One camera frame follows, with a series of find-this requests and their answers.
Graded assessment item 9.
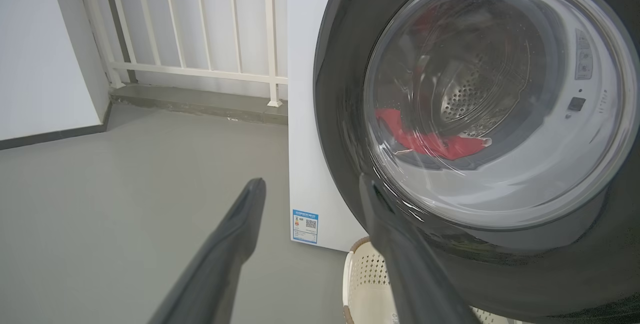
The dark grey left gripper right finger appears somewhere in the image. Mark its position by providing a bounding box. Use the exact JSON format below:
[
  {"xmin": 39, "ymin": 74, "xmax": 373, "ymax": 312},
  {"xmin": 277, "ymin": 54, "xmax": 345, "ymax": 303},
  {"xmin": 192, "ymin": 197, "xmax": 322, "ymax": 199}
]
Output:
[{"xmin": 359, "ymin": 174, "xmax": 481, "ymax": 324}]

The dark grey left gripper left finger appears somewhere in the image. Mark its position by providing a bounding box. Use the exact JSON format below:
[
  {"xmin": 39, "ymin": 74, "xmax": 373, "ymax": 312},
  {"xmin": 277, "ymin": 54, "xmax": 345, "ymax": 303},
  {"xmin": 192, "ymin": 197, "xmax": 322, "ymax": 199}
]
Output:
[{"xmin": 149, "ymin": 178, "xmax": 267, "ymax": 324}]

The red garment with white trim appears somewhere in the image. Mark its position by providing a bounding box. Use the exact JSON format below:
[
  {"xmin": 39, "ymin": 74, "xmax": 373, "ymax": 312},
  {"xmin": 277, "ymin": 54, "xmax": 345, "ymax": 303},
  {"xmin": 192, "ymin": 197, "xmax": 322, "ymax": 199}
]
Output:
[{"xmin": 375, "ymin": 108, "xmax": 493, "ymax": 161}]

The dark round glass washer door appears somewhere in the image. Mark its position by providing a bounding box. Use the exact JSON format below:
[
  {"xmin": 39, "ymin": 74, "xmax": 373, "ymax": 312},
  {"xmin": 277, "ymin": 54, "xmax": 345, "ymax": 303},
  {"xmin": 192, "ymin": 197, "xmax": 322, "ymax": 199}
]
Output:
[{"xmin": 313, "ymin": 0, "xmax": 640, "ymax": 324}]

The cream perforated laundry basket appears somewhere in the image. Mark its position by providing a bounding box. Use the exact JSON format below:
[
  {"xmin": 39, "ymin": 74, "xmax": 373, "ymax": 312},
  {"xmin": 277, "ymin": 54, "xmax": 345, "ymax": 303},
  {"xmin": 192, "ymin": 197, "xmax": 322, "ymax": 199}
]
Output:
[{"xmin": 342, "ymin": 236, "xmax": 531, "ymax": 324}]

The white washing machine body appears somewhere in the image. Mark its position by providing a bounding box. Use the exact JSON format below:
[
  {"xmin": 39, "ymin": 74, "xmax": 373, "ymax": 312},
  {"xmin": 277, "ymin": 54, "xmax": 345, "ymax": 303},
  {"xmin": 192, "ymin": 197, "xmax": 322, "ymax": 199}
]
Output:
[{"xmin": 286, "ymin": 0, "xmax": 369, "ymax": 253}]

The blue energy label sticker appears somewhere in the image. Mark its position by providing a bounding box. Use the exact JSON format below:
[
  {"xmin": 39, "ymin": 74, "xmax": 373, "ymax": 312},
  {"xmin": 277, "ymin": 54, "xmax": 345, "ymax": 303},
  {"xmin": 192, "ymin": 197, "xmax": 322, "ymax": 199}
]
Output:
[{"xmin": 292, "ymin": 209, "xmax": 319, "ymax": 244}]

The grey concrete railing ledge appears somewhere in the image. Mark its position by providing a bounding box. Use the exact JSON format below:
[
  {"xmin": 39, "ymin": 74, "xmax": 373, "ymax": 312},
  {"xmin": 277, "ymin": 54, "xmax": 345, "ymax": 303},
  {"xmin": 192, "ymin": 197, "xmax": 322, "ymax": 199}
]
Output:
[{"xmin": 109, "ymin": 84, "xmax": 289, "ymax": 125}]

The steel perforated washer drum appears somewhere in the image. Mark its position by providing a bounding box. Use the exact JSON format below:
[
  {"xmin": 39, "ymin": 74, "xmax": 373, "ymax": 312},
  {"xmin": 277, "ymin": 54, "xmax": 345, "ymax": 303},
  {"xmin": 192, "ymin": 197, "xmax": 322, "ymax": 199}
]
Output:
[{"xmin": 400, "ymin": 0, "xmax": 551, "ymax": 139}]

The white metal railing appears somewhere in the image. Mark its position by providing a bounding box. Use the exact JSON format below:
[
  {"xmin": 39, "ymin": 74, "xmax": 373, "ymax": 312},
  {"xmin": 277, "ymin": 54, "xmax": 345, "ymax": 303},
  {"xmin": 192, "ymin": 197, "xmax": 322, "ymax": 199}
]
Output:
[{"xmin": 75, "ymin": 0, "xmax": 289, "ymax": 108}]

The grey warning sticker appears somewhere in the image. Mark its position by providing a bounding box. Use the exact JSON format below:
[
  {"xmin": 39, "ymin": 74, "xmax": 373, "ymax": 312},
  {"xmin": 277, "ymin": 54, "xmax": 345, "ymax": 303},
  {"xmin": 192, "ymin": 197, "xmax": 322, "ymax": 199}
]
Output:
[{"xmin": 574, "ymin": 29, "xmax": 594, "ymax": 81}]

